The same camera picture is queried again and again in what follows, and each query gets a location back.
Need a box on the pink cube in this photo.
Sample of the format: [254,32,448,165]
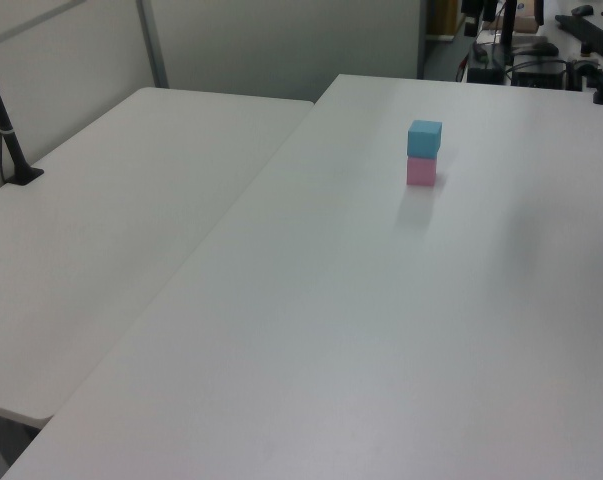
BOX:
[406,155,438,187]

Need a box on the blue cube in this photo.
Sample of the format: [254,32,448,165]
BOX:
[406,119,443,159]

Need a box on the black power adapter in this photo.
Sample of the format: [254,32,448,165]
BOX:
[467,66,505,85]

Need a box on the black electronics box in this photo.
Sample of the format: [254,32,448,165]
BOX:
[511,59,568,91]

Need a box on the black monitor stand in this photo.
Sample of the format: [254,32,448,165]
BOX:
[489,0,519,68]

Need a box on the cardboard box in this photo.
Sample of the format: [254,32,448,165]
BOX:
[482,0,544,34]

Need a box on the black keyboard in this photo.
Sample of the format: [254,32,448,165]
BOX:
[554,13,603,59]

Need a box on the grey partition post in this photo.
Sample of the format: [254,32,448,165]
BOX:
[135,0,170,89]

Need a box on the black camera stand pole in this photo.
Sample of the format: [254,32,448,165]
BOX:
[0,40,46,188]

